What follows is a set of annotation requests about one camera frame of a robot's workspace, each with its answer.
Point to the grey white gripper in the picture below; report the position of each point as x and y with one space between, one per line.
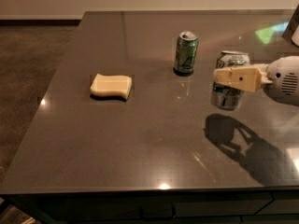
284 78

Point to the silver 7up can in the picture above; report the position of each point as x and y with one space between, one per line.
223 95

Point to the green soda can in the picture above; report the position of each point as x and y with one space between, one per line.
186 50

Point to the white object at table edge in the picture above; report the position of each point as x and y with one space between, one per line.
295 37

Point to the yellow sponge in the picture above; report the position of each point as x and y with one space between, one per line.
108 86

